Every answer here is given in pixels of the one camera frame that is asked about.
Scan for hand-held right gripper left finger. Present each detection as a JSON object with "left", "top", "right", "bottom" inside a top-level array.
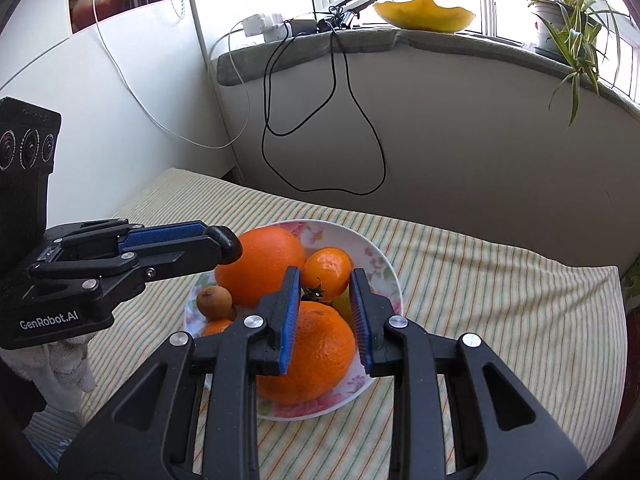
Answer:
[{"left": 59, "top": 266, "right": 302, "bottom": 480}]

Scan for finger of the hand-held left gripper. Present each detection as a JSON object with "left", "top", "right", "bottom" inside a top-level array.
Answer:
[
  {"left": 29, "top": 234, "right": 224, "bottom": 289},
  {"left": 44, "top": 218, "right": 211, "bottom": 261}
]

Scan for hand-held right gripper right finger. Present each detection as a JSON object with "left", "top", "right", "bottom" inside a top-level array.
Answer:
[{"left": 349, "top": 268, "right": 587, "bottom": 480}]

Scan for green round fruit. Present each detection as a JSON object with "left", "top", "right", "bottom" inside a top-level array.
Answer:
[{"left": 331, "top": 294, "right": 354, "bottom": 322}]

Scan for rough large orange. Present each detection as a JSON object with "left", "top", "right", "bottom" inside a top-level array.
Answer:
[{"left": 256, "top": 301, "right": 357, "bottom": 405}]

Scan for small brown kiwi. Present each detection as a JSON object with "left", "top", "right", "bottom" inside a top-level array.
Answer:
[{"left": 196, "top": 285, "right": 235, "bottom": 320}]

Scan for mandarin with stem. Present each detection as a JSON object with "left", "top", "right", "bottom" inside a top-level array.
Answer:
[{"left": 302, "top": 247, "right": 354, "bottom": 304}]

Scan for smooth large orange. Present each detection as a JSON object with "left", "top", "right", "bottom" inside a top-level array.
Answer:
[{"left": 214, "top": 226, "right": 307, "bottom": 309}]

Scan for floral rim plate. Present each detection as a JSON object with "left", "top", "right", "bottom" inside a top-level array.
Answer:
[{"left": 183, "top": 219, "right": 405, "bottom": 422}]

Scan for small mandarin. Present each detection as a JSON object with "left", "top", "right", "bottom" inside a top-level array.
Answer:
[{"left": 201, "top": 318, "right": 237, "bottom": 337}]

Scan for person's left hand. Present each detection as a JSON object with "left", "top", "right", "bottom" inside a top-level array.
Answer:
[{"left": 9, "top": 332, "right": 97, "bottom": 413}]

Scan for white cabinet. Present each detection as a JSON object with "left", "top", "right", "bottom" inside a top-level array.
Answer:
[{"left": 0, "top": 0, "right": 236, "bottom": 241}]

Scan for striped tablecloth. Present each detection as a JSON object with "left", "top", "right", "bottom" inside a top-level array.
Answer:
[{"left": 75, "top": 167, "right": 628, "bottom": 480}]

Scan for blue striped cloth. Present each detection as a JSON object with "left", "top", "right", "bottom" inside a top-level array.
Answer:
[{"left": 22, "top": 407, "right": 76, "bottom": 461}]

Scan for grey windowsill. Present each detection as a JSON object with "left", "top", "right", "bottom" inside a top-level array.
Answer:
[{"left": 216, "top": 27, "right": 640, "bottom": 111}]

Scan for white power strip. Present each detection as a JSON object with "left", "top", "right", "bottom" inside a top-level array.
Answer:
[{"left": 241, "top": 10, "right": 293, "bottom": 41}]

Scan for green patterned bag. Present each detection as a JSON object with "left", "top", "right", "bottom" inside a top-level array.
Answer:
[{"left": 621, "top": 260, "right": 640, "bottom": 311}]

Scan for yellow wavy bowl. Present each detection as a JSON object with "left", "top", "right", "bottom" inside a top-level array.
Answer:
[{"left": 373, "top": 0, "right": 476, "bottom": 34}]

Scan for potted spider plant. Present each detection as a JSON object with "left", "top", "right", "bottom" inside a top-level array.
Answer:
[{"left": 487, "top": 0, "right": 633, "bottom": 126}]

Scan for white cable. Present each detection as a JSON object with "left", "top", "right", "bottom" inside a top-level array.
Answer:
[{"left": 84, "top": 0, "right": 251, "bottom": 150}]

